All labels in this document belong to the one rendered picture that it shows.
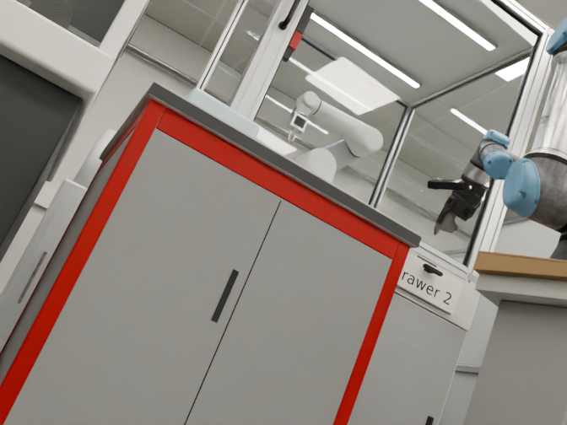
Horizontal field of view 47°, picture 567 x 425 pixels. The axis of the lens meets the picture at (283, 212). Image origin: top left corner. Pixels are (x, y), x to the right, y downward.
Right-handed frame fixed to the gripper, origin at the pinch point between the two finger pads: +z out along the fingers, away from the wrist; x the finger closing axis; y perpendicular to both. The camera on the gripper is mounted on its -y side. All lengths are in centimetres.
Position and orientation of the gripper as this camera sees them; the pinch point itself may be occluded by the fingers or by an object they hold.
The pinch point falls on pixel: (434, 229)
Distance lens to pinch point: 209.5
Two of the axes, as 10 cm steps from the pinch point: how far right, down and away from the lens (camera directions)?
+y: 7.7, 5.3, -3.6
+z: -3.9, 8.3, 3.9
